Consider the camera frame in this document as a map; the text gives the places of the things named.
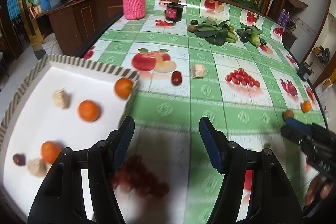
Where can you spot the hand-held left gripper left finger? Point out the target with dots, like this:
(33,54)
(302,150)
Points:
(124,140)

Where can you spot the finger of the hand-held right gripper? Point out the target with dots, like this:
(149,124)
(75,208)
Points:
(298,124)
(292,134)

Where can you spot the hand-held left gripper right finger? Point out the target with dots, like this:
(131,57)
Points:
(212,146)

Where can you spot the brown round longan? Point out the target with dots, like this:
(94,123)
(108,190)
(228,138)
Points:
(288,113)

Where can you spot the orange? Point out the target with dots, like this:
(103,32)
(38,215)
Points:
(89,110)
(306,106)
(123,88)
(51,152)

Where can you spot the beige sugarcane chunk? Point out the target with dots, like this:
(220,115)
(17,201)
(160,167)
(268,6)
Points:
(36,167)
(61,98)
(198,71)

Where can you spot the white box with striped rim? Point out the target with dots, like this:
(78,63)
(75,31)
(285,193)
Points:
(78,77)

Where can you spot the red date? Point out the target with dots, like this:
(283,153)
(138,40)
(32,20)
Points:
(19,160)
(176,78)

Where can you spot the person's right hand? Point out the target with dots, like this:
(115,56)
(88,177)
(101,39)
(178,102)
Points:
(319,188)

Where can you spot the green checked printed tablecloth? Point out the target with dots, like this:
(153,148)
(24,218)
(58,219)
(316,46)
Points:
(210,108)

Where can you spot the white plastic bag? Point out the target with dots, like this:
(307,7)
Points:
(324,87)

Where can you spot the dark purple plum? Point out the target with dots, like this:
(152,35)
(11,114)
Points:
(244,39)

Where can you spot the purple bottle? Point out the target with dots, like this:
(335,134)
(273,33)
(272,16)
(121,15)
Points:
(281,18)
(286,19)

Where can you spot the dark green leaves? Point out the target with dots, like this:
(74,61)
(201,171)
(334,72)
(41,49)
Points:
(250,29)

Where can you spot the green banana bunch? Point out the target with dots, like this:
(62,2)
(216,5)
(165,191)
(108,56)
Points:
(231,37)

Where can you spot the dark green leafy vegetable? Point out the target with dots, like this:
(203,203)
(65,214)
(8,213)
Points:
(212,33)

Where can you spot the brown kiwi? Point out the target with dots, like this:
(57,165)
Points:
(192,28)

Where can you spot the white plastic bucket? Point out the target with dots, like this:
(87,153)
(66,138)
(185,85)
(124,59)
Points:
(51,44)

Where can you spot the wooden side cabinet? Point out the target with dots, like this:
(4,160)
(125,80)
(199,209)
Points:
(78,19)

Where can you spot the dark jar with pink label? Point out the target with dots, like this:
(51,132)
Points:
(173,12)

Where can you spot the wooden wall shelf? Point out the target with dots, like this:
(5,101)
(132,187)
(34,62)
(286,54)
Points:
(296,2)

